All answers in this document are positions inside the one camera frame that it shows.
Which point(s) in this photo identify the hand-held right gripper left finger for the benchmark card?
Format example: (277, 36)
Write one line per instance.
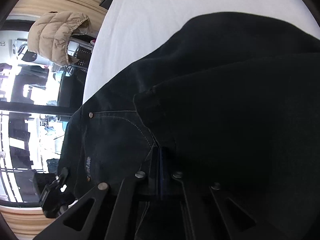
(156, 177)

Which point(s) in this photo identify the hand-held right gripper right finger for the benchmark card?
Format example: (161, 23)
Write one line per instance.
(168, 180)

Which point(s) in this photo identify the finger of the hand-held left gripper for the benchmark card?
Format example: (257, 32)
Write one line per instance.
(63, 175)

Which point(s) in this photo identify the black denim pants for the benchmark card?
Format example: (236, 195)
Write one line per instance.
(225, 92)

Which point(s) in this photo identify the glossy black cabinet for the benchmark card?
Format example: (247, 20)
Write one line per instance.
(75, 90)

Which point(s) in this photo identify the white washing machine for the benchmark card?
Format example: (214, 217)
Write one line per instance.
(20, 50)

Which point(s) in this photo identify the beige puffer jacket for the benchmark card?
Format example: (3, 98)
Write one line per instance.
(52, 35)

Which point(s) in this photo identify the bed with white sheet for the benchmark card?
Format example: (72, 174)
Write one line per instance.
(150, 17)

